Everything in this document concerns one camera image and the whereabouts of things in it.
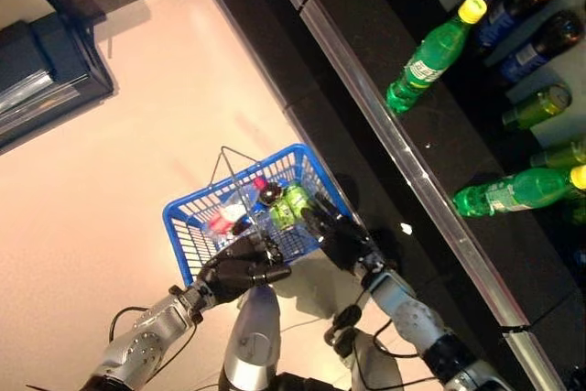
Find blue plastic shopping basket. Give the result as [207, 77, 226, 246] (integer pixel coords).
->
[162, 142, 356, 289]

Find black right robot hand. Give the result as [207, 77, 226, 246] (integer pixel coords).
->
[299, 193, 385, 277]

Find dark display cabinet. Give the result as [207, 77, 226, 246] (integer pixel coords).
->
[0, 0, 115, 154]

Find metal wire basket handle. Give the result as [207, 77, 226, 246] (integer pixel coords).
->
[208, 146, 260, 236]

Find silver right robot leg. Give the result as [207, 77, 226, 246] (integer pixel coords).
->
[324, 303, 404, 391]

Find green yellow-capped soda bottle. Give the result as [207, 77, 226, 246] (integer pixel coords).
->
[385, 0, 489, 115]
[452, 164, 586, 219]

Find silver robot leg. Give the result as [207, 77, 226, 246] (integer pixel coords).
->
[324, 303, 404, 391]
[219, 285, 283, 391]

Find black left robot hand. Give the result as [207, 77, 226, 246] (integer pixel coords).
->
[196, 233, 294, 314]

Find black robot pelvis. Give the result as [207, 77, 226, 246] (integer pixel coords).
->
[269, 371, 353, 391]

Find silver left robot leg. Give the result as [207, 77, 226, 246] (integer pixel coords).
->
[219, 285, 283, 391]

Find red label water bottle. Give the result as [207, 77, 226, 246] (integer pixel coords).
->
[208, 174, 270, 233]

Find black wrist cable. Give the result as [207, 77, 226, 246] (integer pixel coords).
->
[108, 306, 198, 378]
[352, 317, 440, 391]

